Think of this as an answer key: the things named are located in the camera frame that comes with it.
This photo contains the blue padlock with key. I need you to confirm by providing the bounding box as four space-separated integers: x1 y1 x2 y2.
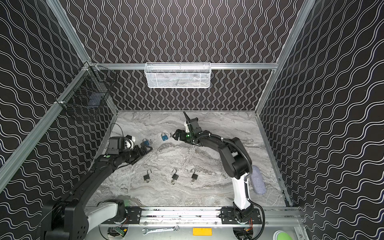
141 139 151 147

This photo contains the black padlock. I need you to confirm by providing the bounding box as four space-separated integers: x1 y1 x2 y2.
171 168 179 185
143 170 152 183
191 168 198 185

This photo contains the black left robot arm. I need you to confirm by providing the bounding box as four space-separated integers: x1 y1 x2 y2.
40 136 153 240

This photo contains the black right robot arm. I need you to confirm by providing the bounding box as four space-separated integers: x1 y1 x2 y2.
172 112 257 223

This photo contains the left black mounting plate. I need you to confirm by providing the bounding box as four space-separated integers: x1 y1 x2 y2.
103 207 142 225

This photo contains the black mounting plate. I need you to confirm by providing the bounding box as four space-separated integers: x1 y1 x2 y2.
103 207 142 225
217 206 262 225

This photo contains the grey oval felt pad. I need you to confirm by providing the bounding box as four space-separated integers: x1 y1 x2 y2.
251 166 267 195

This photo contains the silver combination wrench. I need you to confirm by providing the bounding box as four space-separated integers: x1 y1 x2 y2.
142 226 180 236

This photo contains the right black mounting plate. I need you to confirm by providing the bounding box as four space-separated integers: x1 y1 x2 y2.
217 206 262 225

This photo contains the yellow label plate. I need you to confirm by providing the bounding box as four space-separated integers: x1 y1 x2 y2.
193 228 213 237

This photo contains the green round button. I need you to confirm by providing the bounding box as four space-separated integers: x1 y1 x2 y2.
273 231 293 240

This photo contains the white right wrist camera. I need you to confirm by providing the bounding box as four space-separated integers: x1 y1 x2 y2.
184 122 191 134

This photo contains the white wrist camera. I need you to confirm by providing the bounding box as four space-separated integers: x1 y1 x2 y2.
125 135 136 150
184 122 191 134

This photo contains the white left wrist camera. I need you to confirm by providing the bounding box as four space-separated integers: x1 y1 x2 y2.
125 135 136 150

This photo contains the thin black camera cable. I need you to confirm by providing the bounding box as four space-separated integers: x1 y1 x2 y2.
110 122 125 139

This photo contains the white wire mesh basket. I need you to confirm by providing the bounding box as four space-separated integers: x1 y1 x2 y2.
144 62 212 89

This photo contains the black wire mesh basket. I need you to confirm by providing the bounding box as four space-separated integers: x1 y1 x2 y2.
59 66 118 122

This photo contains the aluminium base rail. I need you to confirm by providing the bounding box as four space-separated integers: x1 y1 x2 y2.
59 206 304 226

